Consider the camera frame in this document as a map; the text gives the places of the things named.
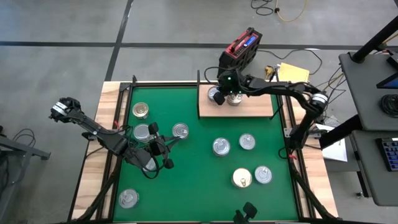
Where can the white paper sheet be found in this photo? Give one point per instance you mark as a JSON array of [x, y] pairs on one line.
[[337, 154]]

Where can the black backlit keyboard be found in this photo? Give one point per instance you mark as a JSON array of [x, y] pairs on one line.
[[390, 154]]

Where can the blue red tuna can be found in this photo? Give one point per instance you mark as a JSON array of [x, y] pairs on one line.
[[140, 110]]

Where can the red black tool case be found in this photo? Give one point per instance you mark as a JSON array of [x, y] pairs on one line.
[[241, 53]]

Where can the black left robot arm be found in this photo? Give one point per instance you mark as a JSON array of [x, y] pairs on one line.
[[93, 129]]

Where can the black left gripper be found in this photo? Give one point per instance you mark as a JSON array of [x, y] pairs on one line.
[[146, 154]]

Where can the black slanted pole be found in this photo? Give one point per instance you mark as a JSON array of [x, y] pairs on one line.
[[373, 42]]

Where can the wooden shelf board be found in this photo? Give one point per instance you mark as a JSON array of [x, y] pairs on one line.
[[255, 107]]

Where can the silver lid tuna can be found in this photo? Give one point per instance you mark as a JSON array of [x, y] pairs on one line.
[[263, 174]]

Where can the black rounded device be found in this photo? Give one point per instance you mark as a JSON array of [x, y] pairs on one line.
[[248, 210]]

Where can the large silver lid can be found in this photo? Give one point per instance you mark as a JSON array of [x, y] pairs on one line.
[[128, 198]]

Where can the crumpled white paper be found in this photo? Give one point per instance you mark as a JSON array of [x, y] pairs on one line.
[[332, 120]]

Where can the blue yellow tuna can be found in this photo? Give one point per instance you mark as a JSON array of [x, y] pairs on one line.
[[180, 130]]

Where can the tablet with blue screen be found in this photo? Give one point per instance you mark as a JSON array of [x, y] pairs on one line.
[[391, 82]]

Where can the yellow black plug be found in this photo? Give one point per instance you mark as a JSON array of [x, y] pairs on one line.
[[269, 71]]

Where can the blue Wild Planet can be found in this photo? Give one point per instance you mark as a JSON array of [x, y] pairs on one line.
[[242, 177]]

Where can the green table mat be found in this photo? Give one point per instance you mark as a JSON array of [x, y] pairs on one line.
[[202, 193]]

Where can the teal tuna can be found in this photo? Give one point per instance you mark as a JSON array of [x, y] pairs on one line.
[[247, 141]]

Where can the blue can gold lid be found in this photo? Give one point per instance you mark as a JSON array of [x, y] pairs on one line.
[[235, 100]]

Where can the black desk device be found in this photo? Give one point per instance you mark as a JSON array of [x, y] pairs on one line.
[[394, 60]]

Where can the yellow paper pad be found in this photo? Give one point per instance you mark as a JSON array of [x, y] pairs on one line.
[[292, 73]]

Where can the grey metal stand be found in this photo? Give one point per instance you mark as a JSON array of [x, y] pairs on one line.
[[25, 148]]

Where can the black table frame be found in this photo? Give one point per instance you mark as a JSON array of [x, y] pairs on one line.
[[155, 84]]

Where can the grey desk with keyboard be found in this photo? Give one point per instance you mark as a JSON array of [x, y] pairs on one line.
[[373, 183]]

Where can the blue albacore tuna can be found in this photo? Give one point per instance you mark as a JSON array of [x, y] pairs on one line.
[[153, 165]]

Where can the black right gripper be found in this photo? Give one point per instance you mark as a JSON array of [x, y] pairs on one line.
[[233, 84]]

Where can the green Bumble Bee tuna can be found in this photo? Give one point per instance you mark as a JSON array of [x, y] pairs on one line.
[[141, 133]]

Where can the black desk leg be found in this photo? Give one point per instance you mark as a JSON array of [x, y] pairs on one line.
[[360, 174]]

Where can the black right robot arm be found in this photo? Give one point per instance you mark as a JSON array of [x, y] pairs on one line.
[[280, 88]]

